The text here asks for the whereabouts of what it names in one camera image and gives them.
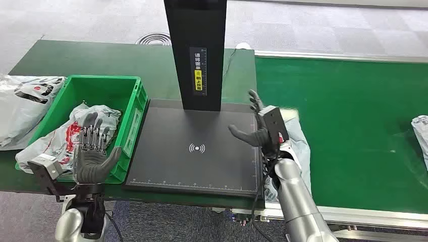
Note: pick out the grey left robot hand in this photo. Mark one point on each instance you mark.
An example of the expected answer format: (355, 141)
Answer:
(88, 165)

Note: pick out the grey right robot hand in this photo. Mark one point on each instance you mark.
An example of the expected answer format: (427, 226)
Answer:
(257, 138)

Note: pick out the grey mailer bag red print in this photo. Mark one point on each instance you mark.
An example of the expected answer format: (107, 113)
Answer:
(300, 143)

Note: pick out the green conveyor belt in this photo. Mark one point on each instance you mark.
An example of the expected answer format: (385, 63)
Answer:
(351, 133)

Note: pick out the crumpled grey mailer bag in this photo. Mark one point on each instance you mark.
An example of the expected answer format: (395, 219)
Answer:
(57, 140)

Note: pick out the green plastic crate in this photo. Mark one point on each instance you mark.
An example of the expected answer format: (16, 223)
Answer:
(100, 92)

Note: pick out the grey mailer bag black print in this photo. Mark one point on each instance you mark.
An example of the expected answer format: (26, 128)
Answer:
(23, 107)

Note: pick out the black yellow column label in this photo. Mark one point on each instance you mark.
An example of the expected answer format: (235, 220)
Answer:
(198, 71)

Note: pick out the white round cap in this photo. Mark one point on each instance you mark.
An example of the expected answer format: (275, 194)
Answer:
(243, 46)

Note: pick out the dark green table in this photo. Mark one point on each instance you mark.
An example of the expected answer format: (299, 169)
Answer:
(117, 60)

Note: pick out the black scanner column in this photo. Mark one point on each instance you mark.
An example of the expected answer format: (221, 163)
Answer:
(197, 30)

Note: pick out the round floor vent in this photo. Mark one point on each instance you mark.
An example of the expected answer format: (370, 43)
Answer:
(153, 39)

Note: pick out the large flat grey mailer bag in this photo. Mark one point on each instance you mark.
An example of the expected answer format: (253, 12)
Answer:
(422, 133)

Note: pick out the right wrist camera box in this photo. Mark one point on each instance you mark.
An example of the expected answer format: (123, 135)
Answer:
(274, 123)

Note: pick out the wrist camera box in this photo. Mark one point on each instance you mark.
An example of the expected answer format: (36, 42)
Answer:
(46, 167)
(274, 123)

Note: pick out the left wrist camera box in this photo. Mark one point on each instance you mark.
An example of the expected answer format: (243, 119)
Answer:
(46, 167)

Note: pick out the black scanner base plate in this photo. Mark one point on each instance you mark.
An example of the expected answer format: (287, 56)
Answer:
(197, 167)

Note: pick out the aluminium conveyor rail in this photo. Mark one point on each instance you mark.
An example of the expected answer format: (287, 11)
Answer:
(367, 218)
(334, 56)

